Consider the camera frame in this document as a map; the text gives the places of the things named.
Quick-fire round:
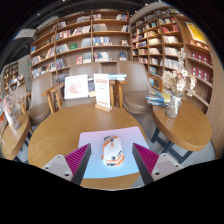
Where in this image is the tall wooden bookshelf unit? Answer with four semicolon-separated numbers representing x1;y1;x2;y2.
130;8;214;111

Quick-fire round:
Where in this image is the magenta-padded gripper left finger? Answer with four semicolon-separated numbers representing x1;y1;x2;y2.
41;143;92;186

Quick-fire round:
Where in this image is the white framed red picture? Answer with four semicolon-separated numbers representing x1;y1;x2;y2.
63;73;90;101

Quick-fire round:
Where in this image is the stack of colourful books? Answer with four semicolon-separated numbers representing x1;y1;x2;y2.
145;89;172;108

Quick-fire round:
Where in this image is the dark cover book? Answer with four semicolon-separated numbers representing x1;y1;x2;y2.
87;78;97;98

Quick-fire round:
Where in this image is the pink blue gradient mouse pad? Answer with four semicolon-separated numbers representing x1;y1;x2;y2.
77;125;150;180

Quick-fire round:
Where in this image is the white sign on wooden base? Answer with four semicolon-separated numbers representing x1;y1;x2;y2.
93;73;113;113

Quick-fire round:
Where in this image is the small distant bookshelf unit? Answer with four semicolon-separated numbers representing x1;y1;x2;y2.
2;61;19;86

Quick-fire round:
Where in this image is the flat pile of blue books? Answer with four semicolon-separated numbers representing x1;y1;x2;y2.
108;73;128;82

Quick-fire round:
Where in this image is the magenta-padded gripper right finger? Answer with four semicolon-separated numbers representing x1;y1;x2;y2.
131;143;184;187

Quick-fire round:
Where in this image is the white orange computer mouse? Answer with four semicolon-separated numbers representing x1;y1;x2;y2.
101;134;126;167

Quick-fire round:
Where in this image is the glass vase with dried flowers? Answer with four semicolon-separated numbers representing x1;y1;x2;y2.
1;88;26;131
162;48;198;120

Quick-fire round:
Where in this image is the yellow poster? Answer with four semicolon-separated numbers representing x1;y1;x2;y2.
184;21;208;44

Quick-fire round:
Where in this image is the beige wooden-armed armchair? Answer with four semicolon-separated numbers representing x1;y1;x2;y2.
114;60;164;116
19;71;64;126
41;62;123;113

